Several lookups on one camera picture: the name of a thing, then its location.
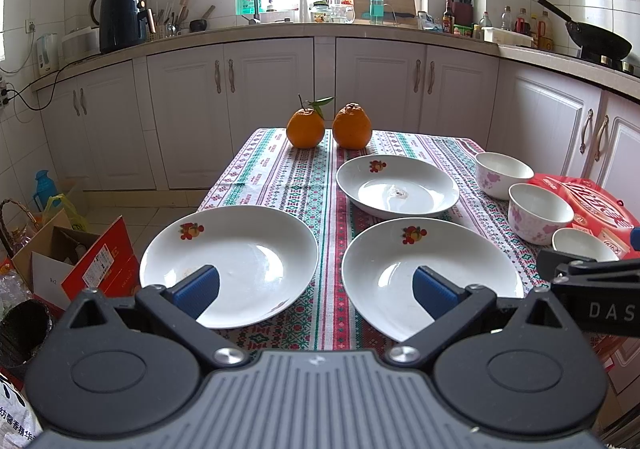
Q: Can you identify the floral white bowl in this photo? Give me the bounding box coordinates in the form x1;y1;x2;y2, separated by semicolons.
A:
508;183;575;247
475;152;535;201

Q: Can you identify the white plate with burn spot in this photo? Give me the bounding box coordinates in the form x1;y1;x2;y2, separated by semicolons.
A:
336;154;460;219

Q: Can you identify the patterned tablecloth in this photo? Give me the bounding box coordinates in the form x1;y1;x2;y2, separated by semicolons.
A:
196;127;551;354

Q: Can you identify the red cardboard box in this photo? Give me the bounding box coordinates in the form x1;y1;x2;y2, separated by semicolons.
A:
61;216;139;299

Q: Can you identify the red snack package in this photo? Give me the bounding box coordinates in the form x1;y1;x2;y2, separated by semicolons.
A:
529;174;639;259

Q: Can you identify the black trash bin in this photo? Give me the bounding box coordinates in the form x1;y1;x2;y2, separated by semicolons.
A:
0;299;53;380

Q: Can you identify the blue thermos bottle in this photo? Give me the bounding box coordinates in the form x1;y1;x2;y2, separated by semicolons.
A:
32;169;58;210

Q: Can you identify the orange without leaf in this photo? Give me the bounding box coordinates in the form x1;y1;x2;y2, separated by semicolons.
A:
332;102;372;150

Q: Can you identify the wicker basket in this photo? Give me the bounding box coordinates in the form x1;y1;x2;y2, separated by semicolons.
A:
0;198;41;258

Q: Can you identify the orange with green leaf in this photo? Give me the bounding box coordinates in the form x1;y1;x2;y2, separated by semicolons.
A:
286;94;333;150

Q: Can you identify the black wok pan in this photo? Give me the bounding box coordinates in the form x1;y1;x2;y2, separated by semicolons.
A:
537;0;632;61

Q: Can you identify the knife block with knives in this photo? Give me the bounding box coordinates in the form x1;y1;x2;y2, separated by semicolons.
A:
450;0;474;26

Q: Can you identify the wooden cutting board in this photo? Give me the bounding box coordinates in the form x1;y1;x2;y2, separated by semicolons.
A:
352;0;418;27

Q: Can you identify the teal water bottle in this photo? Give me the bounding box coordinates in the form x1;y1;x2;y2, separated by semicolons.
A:
369;0;385;25

